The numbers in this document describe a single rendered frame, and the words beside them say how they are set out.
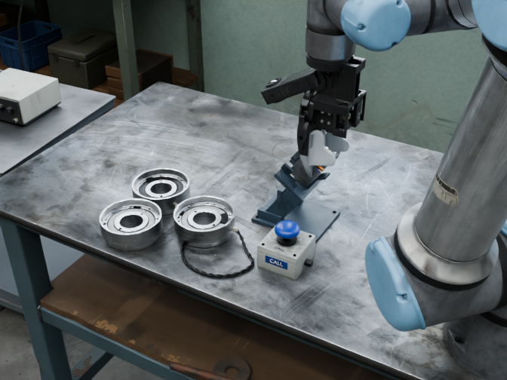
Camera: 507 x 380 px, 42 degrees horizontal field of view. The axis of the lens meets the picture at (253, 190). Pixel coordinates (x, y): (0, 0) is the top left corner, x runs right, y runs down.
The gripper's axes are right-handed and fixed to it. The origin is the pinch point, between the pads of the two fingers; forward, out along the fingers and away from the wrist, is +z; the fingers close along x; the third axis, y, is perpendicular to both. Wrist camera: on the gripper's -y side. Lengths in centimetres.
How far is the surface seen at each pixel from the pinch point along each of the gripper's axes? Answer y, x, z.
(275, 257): 1.8, -15.4, 8.5
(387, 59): -39, 149, 43
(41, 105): -89, 21, 21
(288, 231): 2.8, -13.0, 4.5
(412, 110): -27, 149, 62
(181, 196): -20.9, -9.1, 8.5
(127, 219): -26.0, -18.0, 9.8
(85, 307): -40, -19, 37
